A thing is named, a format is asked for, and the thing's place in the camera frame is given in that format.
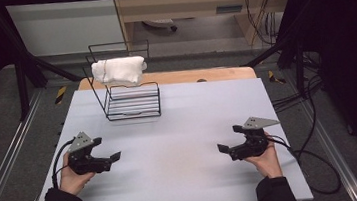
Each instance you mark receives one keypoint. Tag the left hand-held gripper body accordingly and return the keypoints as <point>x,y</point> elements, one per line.
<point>84,160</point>

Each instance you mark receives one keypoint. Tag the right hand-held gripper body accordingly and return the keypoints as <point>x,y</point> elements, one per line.
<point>253,143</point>

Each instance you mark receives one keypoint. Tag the white towel with rainbow stitching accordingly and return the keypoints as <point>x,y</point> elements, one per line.
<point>118,71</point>

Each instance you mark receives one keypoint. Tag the person's left hand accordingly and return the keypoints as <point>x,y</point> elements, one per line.
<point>72,182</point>

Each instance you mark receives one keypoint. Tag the person's right hand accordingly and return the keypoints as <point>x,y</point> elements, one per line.
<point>268,163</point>

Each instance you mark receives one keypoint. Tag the yellow black floor tape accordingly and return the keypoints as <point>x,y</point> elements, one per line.
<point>276,77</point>
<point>60,94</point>

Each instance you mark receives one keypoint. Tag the wooden table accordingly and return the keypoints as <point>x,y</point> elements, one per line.
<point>180,77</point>

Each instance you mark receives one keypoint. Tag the white power strip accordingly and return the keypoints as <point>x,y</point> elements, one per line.
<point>160,23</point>

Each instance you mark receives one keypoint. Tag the light wooden desk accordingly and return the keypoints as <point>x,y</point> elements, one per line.
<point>187,7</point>

